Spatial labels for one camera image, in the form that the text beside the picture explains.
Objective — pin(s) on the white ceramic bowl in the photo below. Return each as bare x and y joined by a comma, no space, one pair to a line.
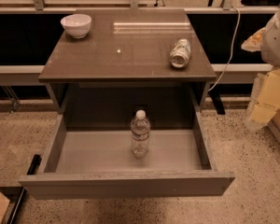
76,25

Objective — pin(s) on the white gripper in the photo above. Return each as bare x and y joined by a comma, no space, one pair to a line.
277,41

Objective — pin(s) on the crushed can lying sideways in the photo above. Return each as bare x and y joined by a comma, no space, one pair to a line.
180,54

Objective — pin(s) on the clear plastic water bottle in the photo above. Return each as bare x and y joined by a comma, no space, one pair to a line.
140,128

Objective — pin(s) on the grey cabinet with counter top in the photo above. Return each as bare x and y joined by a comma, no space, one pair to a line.
123,65

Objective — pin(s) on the open grey top drawer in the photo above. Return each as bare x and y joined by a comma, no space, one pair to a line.
100,164

